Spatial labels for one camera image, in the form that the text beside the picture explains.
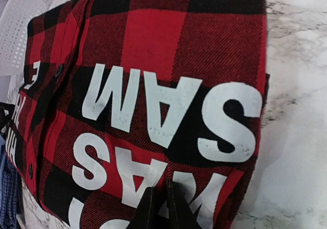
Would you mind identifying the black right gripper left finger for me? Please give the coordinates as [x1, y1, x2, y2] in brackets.
[130, 187, 155, 229]

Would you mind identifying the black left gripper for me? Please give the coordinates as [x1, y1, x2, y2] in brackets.
[1, 102, 12, 134]

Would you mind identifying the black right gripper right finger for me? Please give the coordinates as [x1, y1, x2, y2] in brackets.
[167, 180, 201, 229]

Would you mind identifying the blue checked shirt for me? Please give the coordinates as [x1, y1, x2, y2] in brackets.
[1, 159, 18, 229]

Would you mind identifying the red black plaid shirt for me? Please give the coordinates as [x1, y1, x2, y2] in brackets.
[6, 0, 268, 228]

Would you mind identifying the white plastic laundry basket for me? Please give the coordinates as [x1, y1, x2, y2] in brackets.
[1, 0, 46, 76]

